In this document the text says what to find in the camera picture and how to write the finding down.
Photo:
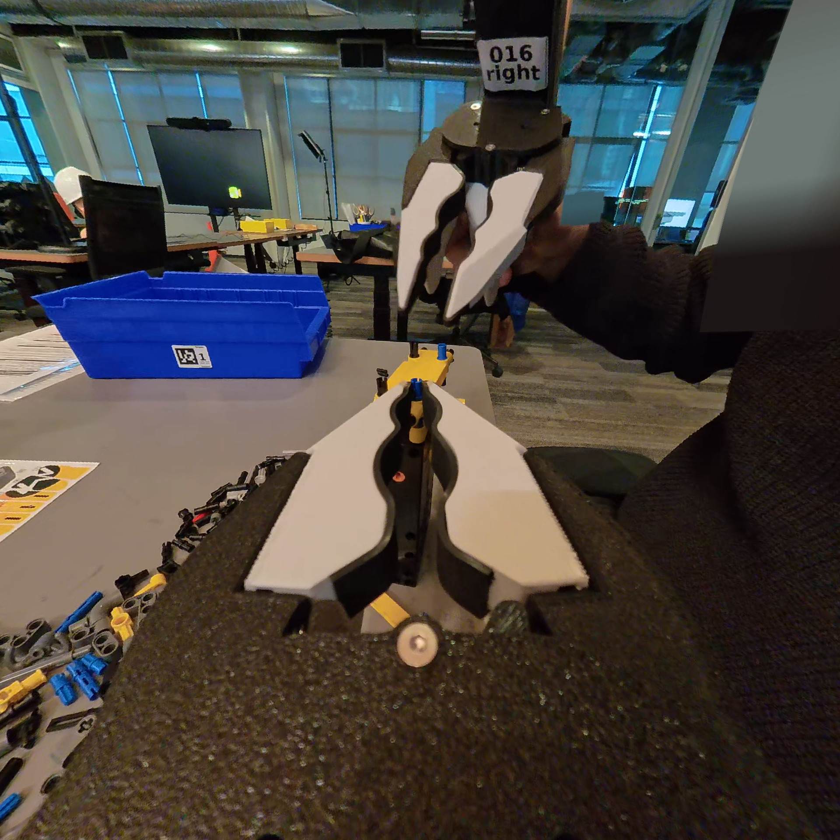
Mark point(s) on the black office chair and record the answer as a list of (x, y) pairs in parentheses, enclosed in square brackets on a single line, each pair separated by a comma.
[(124, 223), (590, 472)]

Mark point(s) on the person's right hand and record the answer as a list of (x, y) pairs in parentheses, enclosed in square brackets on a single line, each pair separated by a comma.
[(554, 249)]

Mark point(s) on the yellow black toy beam assembly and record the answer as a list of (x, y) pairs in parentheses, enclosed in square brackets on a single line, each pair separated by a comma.
[(413, 472)]

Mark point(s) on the black bag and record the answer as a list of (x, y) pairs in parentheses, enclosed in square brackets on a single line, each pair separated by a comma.
[(358, 244)]

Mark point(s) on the black computer monitor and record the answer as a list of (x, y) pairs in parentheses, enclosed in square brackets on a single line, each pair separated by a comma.
[(210, 164)]

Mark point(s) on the wooden desk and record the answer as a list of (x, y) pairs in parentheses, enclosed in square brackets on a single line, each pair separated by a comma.
[(197, 241), (354, 257)]

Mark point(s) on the person's right forearm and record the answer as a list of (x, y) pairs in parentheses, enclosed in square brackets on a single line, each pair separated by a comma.
[(643, 295)]

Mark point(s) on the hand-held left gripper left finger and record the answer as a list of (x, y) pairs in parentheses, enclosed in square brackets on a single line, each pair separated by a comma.
[(321, 518)]

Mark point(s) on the black light stand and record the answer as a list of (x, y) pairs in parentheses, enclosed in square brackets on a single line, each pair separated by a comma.
[(312, 143)]

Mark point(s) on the silver ventilation duct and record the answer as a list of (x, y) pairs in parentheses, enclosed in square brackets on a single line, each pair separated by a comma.
[(262, 56)]

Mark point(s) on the yellow box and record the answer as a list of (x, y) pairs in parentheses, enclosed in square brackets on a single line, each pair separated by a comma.
[(259, 225)]

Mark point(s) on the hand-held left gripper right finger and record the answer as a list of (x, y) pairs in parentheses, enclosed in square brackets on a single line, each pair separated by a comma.
[(512, 518)]

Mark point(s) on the yellow instruction sheet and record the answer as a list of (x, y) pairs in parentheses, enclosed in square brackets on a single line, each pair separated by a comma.
[(59, 482)]

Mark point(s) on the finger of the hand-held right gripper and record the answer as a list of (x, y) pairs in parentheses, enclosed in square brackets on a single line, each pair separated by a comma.
[(502, 243), (423, 216)]

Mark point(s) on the pile of toy building parts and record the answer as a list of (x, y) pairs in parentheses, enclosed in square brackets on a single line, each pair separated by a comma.
[(82, 679)]

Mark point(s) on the blue tray with scissors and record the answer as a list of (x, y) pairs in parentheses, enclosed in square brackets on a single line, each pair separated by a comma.
[(367, 226)]

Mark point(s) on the blue plastic bin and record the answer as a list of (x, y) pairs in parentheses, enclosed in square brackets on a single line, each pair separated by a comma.
[(184, 321)]

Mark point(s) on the white printed paper sheet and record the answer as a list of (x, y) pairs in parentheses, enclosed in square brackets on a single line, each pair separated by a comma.
[(33, 361)]

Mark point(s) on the black webcam bar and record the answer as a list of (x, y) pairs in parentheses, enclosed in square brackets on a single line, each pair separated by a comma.
[(197, 123)]

